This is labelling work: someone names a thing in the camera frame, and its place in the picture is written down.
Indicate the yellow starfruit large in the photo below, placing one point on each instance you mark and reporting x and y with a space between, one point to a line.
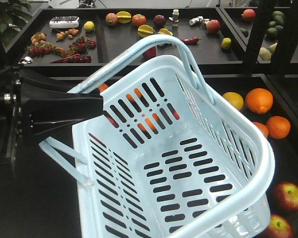
145 30

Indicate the white electronic scale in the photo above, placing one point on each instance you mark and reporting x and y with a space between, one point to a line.
62 22

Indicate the small orange far right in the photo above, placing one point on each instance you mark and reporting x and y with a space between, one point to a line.
278 127

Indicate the small orange centre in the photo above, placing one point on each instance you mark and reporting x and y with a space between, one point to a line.
148 123

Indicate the light blue plastic basket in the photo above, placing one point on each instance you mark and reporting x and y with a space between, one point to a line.
202 176

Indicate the pink red apple centre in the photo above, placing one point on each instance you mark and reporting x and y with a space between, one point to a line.
174 112

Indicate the red apple front right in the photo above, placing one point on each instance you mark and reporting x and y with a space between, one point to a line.
278 227

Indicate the yellow citrus right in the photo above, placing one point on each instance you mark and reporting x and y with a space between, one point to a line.
235 99

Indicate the small orange right front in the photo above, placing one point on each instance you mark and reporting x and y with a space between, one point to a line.
263 128

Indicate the black shelf post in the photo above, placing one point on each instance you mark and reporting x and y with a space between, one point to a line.
261 21

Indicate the pink red apple left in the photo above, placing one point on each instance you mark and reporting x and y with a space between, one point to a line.
110 119

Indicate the black upper produce tray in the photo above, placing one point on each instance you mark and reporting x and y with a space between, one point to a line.
219 50

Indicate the red chili pepper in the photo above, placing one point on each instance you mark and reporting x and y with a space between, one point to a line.
190 41

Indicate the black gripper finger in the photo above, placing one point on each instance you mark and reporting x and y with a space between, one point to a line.
44 114
37 86

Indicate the red bell pepper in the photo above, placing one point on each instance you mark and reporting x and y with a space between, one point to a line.
150 53

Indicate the orange back left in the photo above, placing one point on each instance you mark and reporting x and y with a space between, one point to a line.
103 87

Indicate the small orange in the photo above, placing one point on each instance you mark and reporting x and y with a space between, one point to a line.
263 128
148 123
278 127

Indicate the red apple front middle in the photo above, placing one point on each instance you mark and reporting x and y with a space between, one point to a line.
285 197

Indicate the large orange far right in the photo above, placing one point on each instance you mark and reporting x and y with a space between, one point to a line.
259 100

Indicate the dark purple plum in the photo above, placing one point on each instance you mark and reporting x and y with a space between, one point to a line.
159 21

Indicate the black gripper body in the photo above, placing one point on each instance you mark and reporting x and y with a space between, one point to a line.
10 111

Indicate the potted green plant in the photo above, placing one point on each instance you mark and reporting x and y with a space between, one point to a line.
14 14

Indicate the pink red apple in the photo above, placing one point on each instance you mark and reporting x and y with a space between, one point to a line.
110 119
174 112

